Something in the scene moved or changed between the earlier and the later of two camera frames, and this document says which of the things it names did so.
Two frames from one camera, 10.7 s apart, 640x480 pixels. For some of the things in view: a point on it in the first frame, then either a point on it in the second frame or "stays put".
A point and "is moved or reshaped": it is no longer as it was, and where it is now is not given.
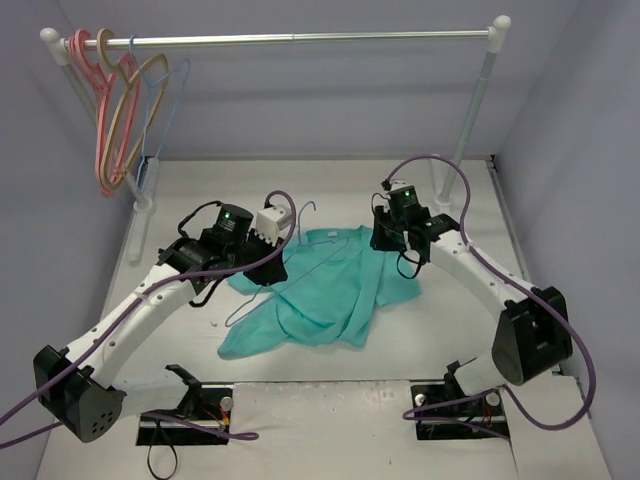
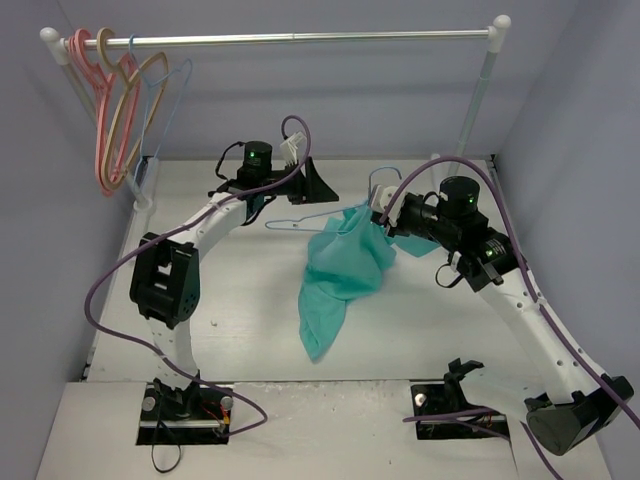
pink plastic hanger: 80,42 stays put
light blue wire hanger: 342,240 → 329,213
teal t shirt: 337,279 is moved or reshaped
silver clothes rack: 58,50 stays put
